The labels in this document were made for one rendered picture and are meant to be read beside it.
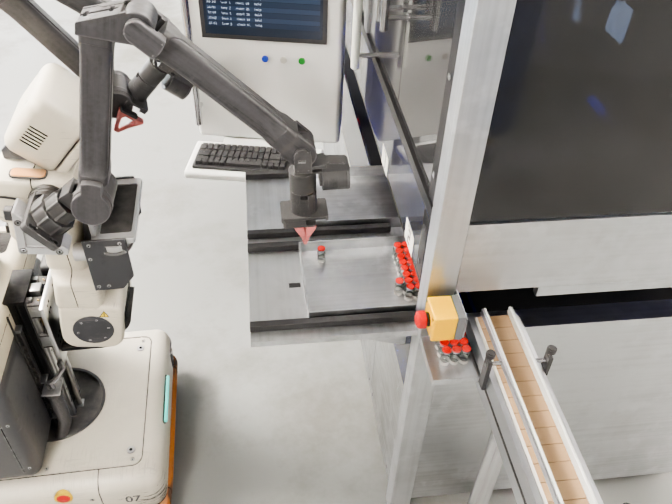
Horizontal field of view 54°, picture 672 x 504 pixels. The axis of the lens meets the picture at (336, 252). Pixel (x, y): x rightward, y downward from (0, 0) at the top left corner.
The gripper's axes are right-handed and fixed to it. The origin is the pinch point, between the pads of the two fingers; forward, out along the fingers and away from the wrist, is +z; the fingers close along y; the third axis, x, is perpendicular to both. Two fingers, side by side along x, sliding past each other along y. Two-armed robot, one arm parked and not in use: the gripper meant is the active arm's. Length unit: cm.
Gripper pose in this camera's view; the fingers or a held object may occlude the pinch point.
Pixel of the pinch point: (305, 239)
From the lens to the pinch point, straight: 149.2
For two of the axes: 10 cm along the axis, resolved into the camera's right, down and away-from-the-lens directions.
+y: 9.9, -0.8, 0.9
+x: -1.2, -6.7, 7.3
